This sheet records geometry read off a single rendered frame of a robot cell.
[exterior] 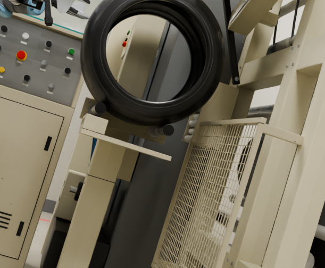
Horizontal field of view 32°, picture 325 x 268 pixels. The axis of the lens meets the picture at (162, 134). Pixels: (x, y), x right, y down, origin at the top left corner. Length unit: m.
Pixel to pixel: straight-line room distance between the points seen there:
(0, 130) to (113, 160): 0.64
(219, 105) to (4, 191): 1.14
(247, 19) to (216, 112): 0.43
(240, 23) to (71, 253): 1.27
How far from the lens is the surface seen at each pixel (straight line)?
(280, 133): 1.84
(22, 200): 2.92
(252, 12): 2.49
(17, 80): 2.97
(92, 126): 2.19
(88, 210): 2.59
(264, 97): 6.72
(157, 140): 2.57
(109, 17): 2.21
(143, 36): 2.62
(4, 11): 2.29
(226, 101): 2.60
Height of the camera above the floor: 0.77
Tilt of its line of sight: 3 degrees up
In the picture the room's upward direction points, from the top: 17 degrees clockwise
